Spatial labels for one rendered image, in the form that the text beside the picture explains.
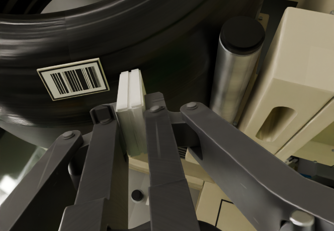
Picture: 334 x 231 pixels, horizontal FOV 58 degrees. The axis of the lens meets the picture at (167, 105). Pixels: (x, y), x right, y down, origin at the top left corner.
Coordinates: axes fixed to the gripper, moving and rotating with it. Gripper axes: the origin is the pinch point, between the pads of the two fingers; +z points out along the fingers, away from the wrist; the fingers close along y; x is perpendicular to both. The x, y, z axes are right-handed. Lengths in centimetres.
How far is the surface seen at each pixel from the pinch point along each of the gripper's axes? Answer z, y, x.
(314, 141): 33, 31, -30
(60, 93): 11.7, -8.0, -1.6
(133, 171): 59, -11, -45
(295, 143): 14.9, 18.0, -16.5
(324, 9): 21.8, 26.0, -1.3
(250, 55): 10.6, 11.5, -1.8
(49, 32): 13.9, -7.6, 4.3
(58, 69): 10.7, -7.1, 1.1
